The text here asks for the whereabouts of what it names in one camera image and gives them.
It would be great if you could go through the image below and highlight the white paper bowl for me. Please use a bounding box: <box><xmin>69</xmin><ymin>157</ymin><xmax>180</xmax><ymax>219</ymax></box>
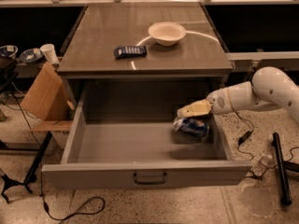
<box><xmin>148</xmin><ymin>22</ymin><xmax>186</xmax><ymax>46</ymax></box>

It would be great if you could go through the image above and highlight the blue pepsi can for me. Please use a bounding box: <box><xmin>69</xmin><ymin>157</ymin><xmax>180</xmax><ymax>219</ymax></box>
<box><xmin>173</xmin><ymin>118</ymin><xmax>209</xmax><ymax>138</ymax></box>

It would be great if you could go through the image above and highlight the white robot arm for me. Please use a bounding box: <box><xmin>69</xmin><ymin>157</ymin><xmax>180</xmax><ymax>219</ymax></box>
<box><xmin>177</xmin><ymin>66</ymin><xmax>299</xmax><ymax>122</ymax></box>

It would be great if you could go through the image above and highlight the dark blue snack bag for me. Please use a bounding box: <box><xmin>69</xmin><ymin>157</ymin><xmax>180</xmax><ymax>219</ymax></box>
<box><xmin>114</xmin><ymin>46</ymin><xmax>147</xmax><ymax>60</ymax></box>

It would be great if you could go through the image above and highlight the black power cable with adapter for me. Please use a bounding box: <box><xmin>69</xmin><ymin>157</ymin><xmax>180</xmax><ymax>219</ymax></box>
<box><xmin>233</xmin><ymin>109</ymin><xmax>299</xmax><ymax>181</ymax></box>

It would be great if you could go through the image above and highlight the black floor cable left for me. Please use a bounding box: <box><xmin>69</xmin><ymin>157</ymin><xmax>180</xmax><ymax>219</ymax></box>
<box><xmin>10</xmin><ymin>83</ymin><xmax>106</xmax><ymax>222</ymax></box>

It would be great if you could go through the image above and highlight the open grey top drawer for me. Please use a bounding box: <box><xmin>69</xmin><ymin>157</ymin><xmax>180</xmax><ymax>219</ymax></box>
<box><xmin>41</xmin><ymin>83</ymin><xmax>254</xmax><ymax>190</ymax></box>

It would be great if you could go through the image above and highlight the dark bowl with items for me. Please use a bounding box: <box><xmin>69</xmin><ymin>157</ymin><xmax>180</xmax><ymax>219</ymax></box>
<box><xmin>20</xmin><ymin>48</ymin><xmax>44</xmax><ymax>64</ymax></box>

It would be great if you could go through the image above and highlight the blue bowl at left edge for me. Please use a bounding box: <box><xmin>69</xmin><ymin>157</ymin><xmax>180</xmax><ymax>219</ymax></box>
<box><xmin>0</xmin><ymin>45</ymin><xmax>18</xmax><ymax>59</ymax></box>

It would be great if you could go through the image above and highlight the grey cabinet with glossy top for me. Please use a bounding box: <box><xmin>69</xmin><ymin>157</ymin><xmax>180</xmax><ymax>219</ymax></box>
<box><xmin>58</xmin><ymin>2</ymin><xmax>233</xmax><ymax>114</ymax></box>

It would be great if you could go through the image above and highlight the black drawer handle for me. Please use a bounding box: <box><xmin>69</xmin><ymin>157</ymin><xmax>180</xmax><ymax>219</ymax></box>
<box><xmin>133</xmin><ymin>172</ymin><xmax>167</xmax><ymax>186</ymax></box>

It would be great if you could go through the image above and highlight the clear plastic water bottle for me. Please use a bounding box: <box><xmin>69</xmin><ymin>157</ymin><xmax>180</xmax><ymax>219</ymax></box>
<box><xmin>251</xmin><ymin>154</ymin><xmax>273</xmax><ymax>177</ymax></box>

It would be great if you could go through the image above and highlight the black tripod leg left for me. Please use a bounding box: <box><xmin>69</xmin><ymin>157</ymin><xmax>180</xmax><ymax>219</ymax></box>
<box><xmin>0</xmin><ymin>132</ymin><xmax>53</xmax><ymax>203</ymax></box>

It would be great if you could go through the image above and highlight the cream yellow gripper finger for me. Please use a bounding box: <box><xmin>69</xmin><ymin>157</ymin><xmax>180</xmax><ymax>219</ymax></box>
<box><xmin>177</xmin><ymin>99</ymin><xmax>212</xmax><ymax>118</ymax></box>

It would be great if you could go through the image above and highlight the black metal stand leg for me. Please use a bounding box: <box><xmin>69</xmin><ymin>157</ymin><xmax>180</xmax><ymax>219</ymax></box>
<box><xmin>272</xmin><ymin>133</ymin><xmax>299</xmax><ymax>205</ymax></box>

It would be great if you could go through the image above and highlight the white paper cup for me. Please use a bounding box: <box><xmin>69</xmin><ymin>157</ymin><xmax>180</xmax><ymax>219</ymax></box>
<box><xmin>40</xmin><ymin>44</ymin><xmax>59</xmax><ymax>64</ymax></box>

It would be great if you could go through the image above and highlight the brown cardboard box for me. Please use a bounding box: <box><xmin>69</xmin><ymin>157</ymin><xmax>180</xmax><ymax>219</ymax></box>
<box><xmin>21</xmin><ymin>62</ymin><xmax>72</xmax><ymax>132</ymax></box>

